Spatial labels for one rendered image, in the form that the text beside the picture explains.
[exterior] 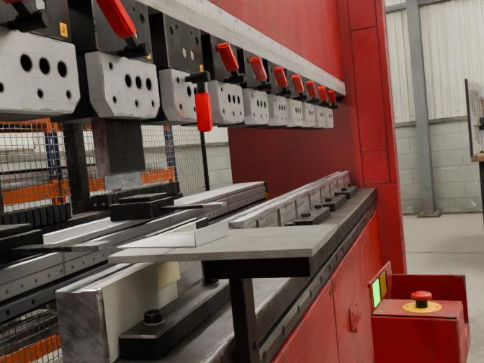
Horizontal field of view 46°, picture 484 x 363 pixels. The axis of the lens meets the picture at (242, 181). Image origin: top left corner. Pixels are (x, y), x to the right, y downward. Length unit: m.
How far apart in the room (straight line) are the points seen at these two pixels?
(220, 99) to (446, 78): 7.09
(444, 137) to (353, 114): 5.25
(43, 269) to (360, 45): 2.18
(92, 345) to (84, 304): 0.05
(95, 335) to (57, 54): 0.33
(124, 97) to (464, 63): 7.43
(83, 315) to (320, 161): 2.30
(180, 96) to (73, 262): 0.40
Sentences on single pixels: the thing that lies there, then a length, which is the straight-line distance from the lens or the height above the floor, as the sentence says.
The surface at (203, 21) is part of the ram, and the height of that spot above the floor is 1.36.
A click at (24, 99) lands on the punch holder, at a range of 0.59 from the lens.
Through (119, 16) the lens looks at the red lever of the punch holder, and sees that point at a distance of 0.71.
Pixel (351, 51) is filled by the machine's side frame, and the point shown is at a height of 1.55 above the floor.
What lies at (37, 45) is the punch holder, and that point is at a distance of 0.62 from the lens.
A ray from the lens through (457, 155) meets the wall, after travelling 8.05.
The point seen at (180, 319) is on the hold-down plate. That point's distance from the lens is 0.77.
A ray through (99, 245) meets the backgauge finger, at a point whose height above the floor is 1.00.
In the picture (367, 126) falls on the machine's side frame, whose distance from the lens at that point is 2.87.
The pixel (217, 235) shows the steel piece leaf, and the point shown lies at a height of 1.01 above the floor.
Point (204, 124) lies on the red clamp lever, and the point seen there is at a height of 1.16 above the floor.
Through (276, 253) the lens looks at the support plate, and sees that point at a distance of 0.65.
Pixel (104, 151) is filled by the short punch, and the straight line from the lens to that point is 0.77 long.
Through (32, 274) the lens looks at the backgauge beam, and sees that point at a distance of 1.03.
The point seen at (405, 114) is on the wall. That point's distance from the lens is 8.18.
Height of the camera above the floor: 1.11
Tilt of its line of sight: 3 degrees down
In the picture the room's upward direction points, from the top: 6 degrees counter-clockwise
